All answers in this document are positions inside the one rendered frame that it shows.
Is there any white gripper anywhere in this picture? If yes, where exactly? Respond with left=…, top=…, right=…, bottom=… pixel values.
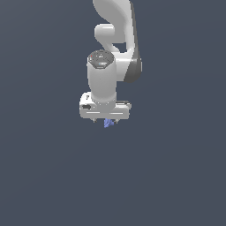
left=79, top=91, right=132, bottom=124

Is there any small blue object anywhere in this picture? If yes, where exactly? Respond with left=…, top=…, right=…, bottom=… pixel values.
left=103, top=118, right=115, bottom=129

